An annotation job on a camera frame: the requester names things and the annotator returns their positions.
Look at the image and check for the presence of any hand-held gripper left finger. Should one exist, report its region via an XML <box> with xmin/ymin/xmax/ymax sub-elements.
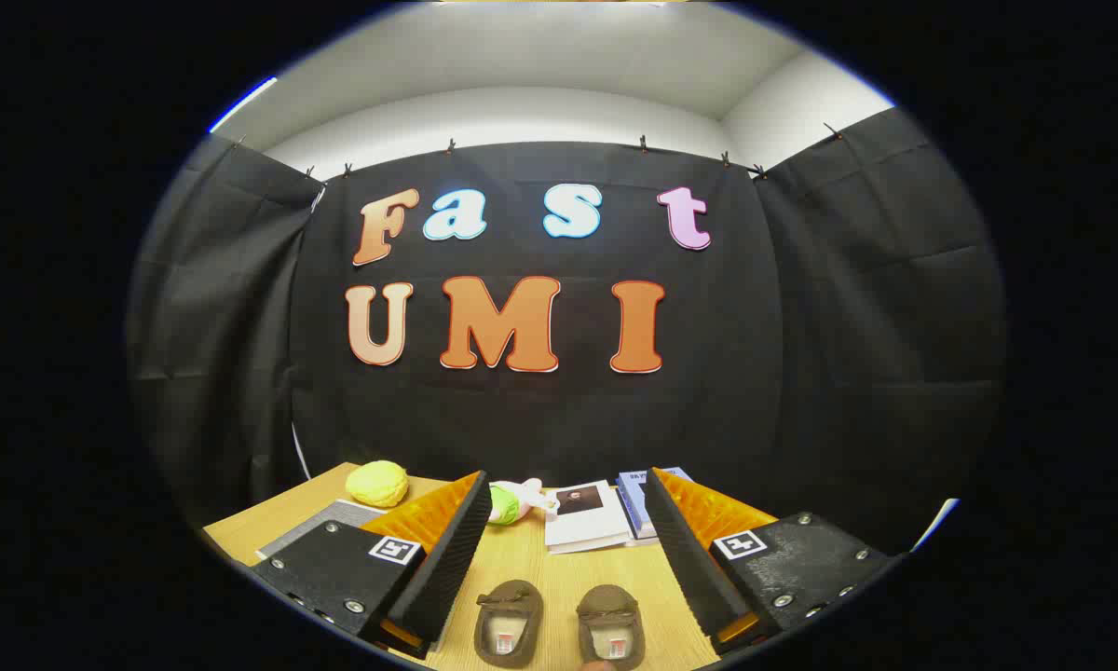
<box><xmin>250</xmin><ymin>471</ymin><xmax>493</xmax><ymax>661</ymax></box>

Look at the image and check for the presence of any white book with dark photo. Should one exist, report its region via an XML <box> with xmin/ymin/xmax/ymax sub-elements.
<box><xmin>543</xmin><ymin>480</ymin><xmax>634</xmax><ymax>555</ymax></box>

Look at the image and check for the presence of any green and white plush toy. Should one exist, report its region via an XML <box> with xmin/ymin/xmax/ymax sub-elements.
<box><xmin>487</xmin><ymin>478</ymin><xmax>560</xmax><ymax>526</ymax></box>

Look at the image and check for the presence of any fabric storage box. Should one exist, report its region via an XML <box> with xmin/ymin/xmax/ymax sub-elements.
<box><xmin>256</xmin><ymin>500</ymin><xmax>388</xmax><ymax>560</ymax></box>

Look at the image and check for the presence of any blue hardcover book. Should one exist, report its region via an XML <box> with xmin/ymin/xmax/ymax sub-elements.
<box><xmin>615</xmin><ymin>466</ymin><xmax>695</xmax><ymax>541</ymax></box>

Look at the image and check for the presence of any yellow round plush toy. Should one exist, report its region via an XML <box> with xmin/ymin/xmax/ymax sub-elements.
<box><xmin>345</xmin><ymin>460</ymin><xmax>410</xmax><ymax>509</ymax></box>

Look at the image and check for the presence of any brown fuzzy shoe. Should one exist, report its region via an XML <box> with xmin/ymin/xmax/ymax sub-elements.
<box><xmin>576</xmin><ymin>584</ymin><xmax>647</xmax><ymax>671</ymax></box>
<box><xmin>473</xmin><ymin>580</ymin><xmax>545</xmax><ymax>668</ymax></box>

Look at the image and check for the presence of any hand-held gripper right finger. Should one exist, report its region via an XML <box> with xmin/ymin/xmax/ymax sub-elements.
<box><xmin>643</xmin><ymin>466</ymin><xmax>909</xmax><ymax>655</ymax></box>

